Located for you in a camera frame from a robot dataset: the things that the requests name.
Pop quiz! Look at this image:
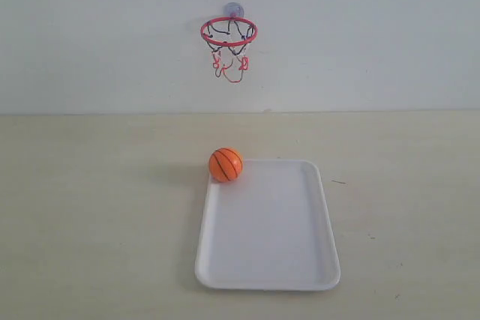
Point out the white rectangular plastic tray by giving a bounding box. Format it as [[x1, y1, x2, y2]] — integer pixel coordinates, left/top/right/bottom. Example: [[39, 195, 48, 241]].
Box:
[[195, 159, 341, 292]]

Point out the red mini basketball hoop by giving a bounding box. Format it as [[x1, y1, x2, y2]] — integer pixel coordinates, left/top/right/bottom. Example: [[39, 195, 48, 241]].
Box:
[[199, 16, 258, 84]]

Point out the clear suction cup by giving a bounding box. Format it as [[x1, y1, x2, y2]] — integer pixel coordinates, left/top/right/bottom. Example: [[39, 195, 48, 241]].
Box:
[[223, 2, 245, 18]]

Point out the small orange basketball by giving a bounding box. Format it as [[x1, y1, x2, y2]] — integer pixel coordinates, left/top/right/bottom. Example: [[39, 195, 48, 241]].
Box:
[[208, 148, 244, 183]]

